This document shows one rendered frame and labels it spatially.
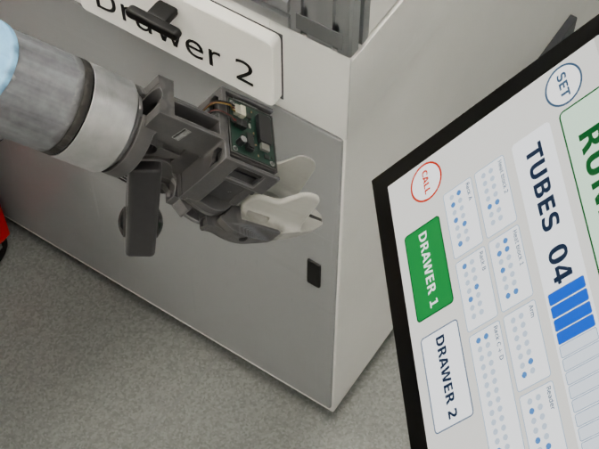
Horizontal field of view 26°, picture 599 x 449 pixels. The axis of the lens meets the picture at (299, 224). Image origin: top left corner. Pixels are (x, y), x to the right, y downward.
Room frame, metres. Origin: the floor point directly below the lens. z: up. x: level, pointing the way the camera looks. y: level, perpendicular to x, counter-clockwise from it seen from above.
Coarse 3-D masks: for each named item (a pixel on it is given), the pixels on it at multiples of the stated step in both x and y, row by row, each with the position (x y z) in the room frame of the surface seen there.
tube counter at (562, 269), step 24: (576, 240) 0.58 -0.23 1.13; (552, 264) 0.57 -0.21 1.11; (576, 264) 0.56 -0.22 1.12; (552, 288) 0.55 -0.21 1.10; (576, 288) 0.54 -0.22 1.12; (552, 312) 0.53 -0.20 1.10; (576, 312) 0.52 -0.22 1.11; (576, 336) 0.50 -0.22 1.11; (576, 360) 0.48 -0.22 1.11; (576, 384) 0.46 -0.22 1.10; (576, 408) 0.44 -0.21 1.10; (576, 432) 0.42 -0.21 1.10
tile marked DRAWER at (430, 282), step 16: (432, 224) 0.67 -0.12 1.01; (416, 240) 0.66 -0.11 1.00; (432, 240) 0.65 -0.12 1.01; (416, 256) 0.65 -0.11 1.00; (432, 256) 0.64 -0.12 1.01; (416, 272) 0.63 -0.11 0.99; (432, 272) 0.62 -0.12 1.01; (448, 272) 0.61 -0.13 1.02; (416, 288) 0.62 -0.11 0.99; (432, 288) 0.61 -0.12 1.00; (448, 288) 0.60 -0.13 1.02; (416, 304) 0.60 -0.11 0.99; (432, 304) 0.59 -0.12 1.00; (448, 304) 0.58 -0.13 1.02; (416, 320) 0.58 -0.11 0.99
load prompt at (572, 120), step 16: (592, 96) 0.70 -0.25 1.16; (560, 112) 0.70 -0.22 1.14; (576, 112) 0.69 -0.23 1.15; (592, 112) 0.68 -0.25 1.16; (576, 128) 0.68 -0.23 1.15; (592, 128) 0.67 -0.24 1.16; (576, 144) 0.66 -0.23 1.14; (592, 144) 0.65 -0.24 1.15; (576, 160) 0.65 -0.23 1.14; (592, 160) 0.64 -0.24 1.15; (576, 176) 0.63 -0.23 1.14; (592, 176) 0.63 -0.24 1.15; (592, 192) 0.61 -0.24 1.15; (592, 208) 0.60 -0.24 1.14; (592, 224) 0.58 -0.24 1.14; (592, 240) 0.57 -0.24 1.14
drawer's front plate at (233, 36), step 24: (120, 0) 1.09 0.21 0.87; (144, 0) 1.07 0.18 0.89; (168, 0) 1.05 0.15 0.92; (192, 0) 1.04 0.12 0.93; (120, 24) 1.09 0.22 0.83; (192, 24) 1.03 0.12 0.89; (216, 24) 1.01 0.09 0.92; (240, 24) 1.00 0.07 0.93; (168, 48) 1.05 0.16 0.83; (216, 48) 1.01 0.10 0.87; (240, 48) 0.99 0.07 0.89; (264, 48) 0.97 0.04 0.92; (216, 72) 1.01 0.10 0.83; (240, 72) 0.99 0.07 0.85; (264, 72) 0.97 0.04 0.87; (264, 96) 0.97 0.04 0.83
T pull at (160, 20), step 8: (160, 0) 1.05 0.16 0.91; (128, 8) 1.04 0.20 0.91; (136, 8) 1.04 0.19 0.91; (152, 8) 1.04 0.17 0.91; (160, 8) 1.04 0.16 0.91; (168, 8) 1.04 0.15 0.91; (128, 16) 1.03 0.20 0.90; (136, 16) 1.03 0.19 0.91; (144, 16) 1.03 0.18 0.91; (152, 16) 1.03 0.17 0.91; (160, 16) 1.03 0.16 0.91; (168, 16) 1.03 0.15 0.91; (144, 24) 1.02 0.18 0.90; (152, 24) 1.02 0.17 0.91; (160, 24) 1.01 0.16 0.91; (168, 24) 1.01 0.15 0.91; (160, 32) 1.01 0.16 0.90; (168, 32) 1.00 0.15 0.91; (176, 32) 1.00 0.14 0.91
